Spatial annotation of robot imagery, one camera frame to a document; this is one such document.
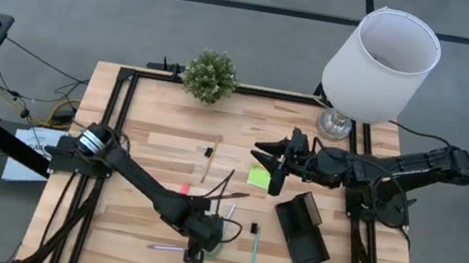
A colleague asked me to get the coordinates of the black lamp power cord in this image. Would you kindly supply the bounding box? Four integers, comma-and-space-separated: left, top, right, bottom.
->
388, 120, 455, 150

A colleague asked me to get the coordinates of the black mesh desk organizer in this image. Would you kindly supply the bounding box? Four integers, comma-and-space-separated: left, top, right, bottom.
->
264, 185, 342, 263

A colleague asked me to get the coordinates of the black aluminium table frame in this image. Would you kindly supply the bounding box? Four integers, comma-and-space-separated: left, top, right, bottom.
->
19, 38, 450, 263

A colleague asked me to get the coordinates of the yellow pencil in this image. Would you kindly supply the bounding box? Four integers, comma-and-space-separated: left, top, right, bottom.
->
199, 133, 223, 187

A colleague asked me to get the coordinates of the purple pen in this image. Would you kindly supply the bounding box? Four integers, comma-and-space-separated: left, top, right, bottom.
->
146, 240, 187, 256

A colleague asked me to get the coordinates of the white paper sheet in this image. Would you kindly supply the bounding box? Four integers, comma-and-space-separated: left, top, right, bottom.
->
0, 121, 70, 191

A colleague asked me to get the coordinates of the yellow cable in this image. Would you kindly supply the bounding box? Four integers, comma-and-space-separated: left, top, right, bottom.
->
32, 91, 82, 133

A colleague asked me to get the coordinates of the small green potted plant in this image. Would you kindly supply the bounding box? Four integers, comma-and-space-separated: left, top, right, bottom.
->
177, 44, 245, 109

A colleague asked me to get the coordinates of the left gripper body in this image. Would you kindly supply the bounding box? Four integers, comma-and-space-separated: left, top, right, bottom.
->
179, 208, 229, 255

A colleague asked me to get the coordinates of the green sticky note pad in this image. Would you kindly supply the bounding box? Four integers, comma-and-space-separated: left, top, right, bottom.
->
245, 162, 274, 192

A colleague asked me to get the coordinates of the white shade table lamp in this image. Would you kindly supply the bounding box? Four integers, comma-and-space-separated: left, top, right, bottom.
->
311, 0, 448, 157

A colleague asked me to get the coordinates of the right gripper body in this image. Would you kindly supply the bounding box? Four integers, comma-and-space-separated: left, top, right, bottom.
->
277, 125, 326, 185

